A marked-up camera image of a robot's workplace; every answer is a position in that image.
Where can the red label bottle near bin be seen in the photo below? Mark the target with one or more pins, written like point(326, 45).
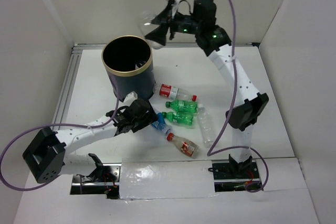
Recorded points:
point(174, 93)

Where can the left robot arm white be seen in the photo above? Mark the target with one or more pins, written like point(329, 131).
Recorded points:
point(49, 150)

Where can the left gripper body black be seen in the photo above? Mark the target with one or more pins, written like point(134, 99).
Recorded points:
point(139, 119)

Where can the clear capless jar bottle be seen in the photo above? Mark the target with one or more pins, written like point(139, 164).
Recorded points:
point(145, 26)

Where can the clear bottle blue label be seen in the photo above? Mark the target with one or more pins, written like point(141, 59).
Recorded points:
point(160, 125)

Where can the dark blue round bin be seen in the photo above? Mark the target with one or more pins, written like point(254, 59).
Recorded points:
point(128, 61)

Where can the aluminium frame rail left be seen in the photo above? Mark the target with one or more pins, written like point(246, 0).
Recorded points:
point(63, 104)

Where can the lower green bottle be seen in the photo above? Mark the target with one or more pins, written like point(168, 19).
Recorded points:
point(181, 118)

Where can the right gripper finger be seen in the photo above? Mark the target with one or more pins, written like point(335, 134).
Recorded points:
point(157, 37)
point(165, 16)

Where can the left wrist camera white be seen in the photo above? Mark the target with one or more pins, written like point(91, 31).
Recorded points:
point(132, 96)

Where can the red cap bottle front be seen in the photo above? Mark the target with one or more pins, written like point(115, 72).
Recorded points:
point(184, 145)

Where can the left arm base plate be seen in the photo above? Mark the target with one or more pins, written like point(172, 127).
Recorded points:
point(106, 183)

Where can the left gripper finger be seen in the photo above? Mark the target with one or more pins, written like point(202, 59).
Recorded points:
point(146, 121)
point(151, 110)

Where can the upper green bottle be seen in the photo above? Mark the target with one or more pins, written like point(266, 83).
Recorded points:
point(182, 106)

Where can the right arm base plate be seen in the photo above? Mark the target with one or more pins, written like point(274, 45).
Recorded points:
point(225, 180)

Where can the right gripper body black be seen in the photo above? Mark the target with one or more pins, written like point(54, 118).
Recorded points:
point(186, 23)

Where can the long clear bottle white cap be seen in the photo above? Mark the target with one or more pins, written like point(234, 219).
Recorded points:
point(206, 126)

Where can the white plastic sheet front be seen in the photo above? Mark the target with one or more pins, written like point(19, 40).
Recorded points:
point(166, 180)

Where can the green bottle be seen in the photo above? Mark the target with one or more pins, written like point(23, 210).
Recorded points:
point(181, 118)
point(182, 106)

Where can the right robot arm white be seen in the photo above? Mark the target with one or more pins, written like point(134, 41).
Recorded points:
point(248, 102)

